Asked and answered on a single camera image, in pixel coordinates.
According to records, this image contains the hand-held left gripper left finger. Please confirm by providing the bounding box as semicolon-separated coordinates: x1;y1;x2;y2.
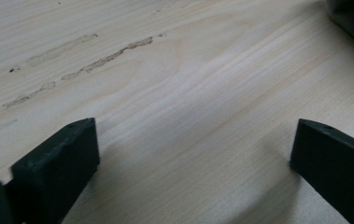
10;117;101;224

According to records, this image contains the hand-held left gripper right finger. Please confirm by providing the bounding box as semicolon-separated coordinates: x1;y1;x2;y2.
290;118;354;224

